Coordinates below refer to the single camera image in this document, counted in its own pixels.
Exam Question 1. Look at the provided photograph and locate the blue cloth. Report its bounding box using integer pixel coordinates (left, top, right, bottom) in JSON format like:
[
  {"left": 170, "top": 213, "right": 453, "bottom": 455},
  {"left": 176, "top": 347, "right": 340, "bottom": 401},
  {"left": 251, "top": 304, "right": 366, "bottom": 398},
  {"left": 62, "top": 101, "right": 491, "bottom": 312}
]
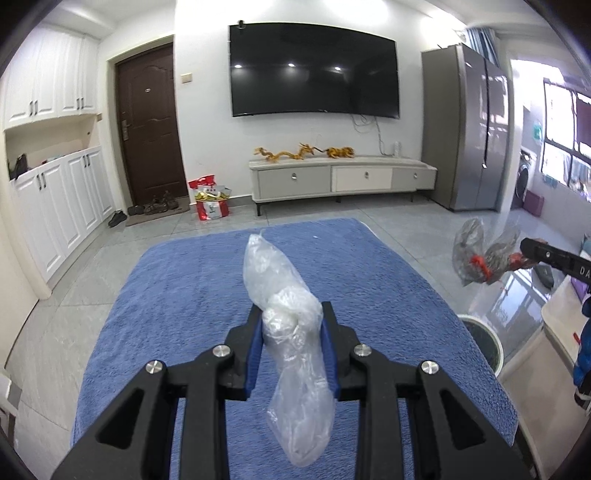
[{"left": 574, "top": 281, "right": 591, "bottom": 409}]

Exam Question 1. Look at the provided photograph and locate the washing machine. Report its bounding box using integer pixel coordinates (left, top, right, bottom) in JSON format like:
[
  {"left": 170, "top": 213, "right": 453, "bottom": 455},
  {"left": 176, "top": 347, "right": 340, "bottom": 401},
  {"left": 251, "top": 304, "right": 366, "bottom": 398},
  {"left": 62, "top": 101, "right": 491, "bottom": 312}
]
[{"left": 512, "top": 148, "right": 534, "bottom": 210}]

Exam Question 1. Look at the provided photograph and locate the purple stool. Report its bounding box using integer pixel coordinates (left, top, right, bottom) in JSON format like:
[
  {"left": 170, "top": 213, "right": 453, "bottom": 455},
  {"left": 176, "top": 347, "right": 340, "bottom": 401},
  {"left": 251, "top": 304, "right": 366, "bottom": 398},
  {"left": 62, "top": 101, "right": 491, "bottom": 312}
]
[{"left": 524, "top": 191, "right": 546, "bottom": 217}]

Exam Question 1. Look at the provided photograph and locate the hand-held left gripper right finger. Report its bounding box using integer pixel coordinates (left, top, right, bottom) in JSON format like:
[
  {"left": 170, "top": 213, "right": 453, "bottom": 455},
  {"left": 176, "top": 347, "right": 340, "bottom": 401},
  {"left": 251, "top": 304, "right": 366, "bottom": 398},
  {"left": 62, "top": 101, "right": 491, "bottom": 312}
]
[{"left": 321, "top": 302, "right": 539, "bottom": 480}]

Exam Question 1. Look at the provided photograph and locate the blue curtain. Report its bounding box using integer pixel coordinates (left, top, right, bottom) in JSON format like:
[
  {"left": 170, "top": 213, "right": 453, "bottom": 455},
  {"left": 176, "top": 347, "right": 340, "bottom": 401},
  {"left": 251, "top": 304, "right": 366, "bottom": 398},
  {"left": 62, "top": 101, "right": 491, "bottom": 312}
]
[{"left": 464, "top": 28, "right": 499, "bottom": 65}]

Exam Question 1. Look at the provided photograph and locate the white table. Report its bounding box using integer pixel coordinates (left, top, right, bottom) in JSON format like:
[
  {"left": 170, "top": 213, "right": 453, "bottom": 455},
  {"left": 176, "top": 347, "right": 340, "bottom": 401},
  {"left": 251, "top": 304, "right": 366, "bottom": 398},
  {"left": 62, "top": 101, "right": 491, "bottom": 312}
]
[{"left": 540, "top": 277, "right": 591, "bottom": 361}]

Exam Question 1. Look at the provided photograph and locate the brown door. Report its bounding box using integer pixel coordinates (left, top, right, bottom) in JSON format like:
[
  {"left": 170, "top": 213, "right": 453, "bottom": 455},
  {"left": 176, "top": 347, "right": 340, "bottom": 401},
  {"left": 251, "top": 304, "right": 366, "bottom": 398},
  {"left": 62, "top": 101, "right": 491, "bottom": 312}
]
[{"left": 115, "top": 41, "right": 181, "bottom": 210}]

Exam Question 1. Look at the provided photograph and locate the brown doormat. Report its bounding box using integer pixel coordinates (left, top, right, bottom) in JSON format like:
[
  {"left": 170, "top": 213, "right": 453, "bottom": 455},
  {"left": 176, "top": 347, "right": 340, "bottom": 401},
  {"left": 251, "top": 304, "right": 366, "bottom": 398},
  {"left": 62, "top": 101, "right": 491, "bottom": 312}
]
[{"left": 124, "top": 198, "right": 190, "bottom": 227}]

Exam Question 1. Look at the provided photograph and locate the long golden dragon ornament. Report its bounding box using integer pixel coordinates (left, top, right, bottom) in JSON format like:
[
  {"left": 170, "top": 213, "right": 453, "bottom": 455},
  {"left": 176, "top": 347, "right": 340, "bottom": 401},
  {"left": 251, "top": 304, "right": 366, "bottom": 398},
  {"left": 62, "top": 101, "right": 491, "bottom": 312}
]
[{"left": 253, "top": 143, "right": 324, "bottom": 164}]

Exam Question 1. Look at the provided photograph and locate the row of shoes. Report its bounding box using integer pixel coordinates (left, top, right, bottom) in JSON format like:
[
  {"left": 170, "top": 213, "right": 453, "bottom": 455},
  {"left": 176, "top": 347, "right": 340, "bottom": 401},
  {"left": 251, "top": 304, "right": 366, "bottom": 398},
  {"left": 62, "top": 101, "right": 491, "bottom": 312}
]
[{"left": 127, "top": 191, "right": 180, "bottom": 217}]

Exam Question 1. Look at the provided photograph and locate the white round trash bin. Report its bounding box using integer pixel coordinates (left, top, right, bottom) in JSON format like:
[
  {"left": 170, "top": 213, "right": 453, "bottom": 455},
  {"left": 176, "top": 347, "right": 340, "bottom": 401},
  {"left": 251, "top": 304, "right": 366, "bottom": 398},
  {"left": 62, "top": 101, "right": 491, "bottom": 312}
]
[{"left": 456, "top": 314, "right": 504, "bottom": 377}]

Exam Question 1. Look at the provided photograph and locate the black framed window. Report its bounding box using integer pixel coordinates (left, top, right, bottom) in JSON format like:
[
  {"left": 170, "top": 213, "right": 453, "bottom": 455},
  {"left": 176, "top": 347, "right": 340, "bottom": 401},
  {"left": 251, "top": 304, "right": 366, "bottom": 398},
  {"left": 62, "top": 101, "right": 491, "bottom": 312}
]
[{"left": 542, "top": 78, "right": 591, "bottom": 204}]

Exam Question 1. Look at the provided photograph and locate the white hallway cabinet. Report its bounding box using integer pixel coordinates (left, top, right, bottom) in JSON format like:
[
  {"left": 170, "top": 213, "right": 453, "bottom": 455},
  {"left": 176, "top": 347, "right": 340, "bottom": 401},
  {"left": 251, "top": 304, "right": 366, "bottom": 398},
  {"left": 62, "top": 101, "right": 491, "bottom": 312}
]
[{"left": 0, "top": 30, "right": 116, "bottom": 296}]

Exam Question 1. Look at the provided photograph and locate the grey refrigerator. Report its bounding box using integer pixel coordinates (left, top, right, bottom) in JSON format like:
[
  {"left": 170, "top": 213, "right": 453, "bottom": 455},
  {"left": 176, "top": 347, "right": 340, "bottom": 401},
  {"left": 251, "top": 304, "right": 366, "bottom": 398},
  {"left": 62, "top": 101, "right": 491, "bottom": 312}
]
[{"left": 421, "top": 44, "right": 511, "bottom": 213}]

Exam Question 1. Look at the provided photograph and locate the dark red hanging cloth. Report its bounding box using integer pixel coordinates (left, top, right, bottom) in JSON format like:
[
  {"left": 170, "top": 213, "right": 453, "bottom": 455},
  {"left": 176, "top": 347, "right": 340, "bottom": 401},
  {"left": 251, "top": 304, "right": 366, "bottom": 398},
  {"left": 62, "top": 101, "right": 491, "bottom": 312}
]
[{"left": 575, "top": 92, "right": 591, "bottom": 153}]

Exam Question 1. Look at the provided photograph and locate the clear plastic bag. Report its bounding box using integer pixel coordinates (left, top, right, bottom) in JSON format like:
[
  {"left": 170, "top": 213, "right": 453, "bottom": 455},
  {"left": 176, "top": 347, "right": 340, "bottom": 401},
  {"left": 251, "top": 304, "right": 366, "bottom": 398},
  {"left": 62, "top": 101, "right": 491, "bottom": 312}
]
[{"left": 243, "top": 229, "right": 336, "bottom": 467}]

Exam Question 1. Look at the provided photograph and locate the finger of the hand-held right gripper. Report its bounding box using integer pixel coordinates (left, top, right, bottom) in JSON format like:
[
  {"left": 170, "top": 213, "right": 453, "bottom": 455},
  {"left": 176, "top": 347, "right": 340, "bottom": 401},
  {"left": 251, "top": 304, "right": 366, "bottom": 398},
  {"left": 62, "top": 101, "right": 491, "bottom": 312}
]
[{"left": 521, "top": 237, "right": 573, "bottom": 274}]

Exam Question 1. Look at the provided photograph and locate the clear bag with red bits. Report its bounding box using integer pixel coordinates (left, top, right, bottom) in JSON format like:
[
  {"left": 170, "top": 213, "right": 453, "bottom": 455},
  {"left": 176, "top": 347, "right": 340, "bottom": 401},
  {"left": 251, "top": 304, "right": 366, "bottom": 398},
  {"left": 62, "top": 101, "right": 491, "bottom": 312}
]
[{"left": 452, "top": 218, "right": 532, "bottom": 288}]

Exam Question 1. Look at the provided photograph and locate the white TV cabinet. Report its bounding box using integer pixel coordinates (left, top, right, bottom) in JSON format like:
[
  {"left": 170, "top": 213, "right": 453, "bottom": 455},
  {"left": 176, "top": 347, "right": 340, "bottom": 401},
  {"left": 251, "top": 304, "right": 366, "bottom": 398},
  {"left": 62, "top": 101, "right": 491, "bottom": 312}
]
[{"left": 248, "top": 156, "right": 438, "bottom": 217}]

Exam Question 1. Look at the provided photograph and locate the black wall television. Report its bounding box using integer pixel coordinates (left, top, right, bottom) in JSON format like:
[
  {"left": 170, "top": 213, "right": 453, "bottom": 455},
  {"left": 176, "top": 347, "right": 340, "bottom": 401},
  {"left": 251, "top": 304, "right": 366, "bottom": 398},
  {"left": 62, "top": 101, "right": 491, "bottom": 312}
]
[{"left": 228, "top": 22, "right": 400, "bottom": 120}]

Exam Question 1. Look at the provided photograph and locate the blue fluffy blanket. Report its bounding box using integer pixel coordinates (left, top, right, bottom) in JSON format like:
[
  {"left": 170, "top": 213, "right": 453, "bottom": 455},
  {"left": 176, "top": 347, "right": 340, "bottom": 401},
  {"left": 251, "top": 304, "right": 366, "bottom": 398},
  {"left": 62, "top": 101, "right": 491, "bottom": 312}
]
[{"left": 71, "top": 218, "right": 518, "bottom": 480}]

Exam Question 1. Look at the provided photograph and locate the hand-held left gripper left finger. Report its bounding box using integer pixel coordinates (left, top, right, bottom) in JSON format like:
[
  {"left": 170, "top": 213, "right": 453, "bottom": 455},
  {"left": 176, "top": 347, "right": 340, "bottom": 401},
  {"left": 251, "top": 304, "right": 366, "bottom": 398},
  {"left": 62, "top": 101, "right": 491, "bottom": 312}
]
[{"left": 53, "top": 305, "right": 265, "bottom": 480}]

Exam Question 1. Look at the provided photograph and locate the red and gold gift bag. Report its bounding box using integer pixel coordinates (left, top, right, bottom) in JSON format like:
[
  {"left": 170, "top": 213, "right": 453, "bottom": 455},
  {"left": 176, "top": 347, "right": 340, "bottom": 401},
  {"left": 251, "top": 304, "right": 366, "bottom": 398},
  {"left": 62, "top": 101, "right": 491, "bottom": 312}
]
[{"left": 195, "top": 187, "right": 230, "bottom": 221}]

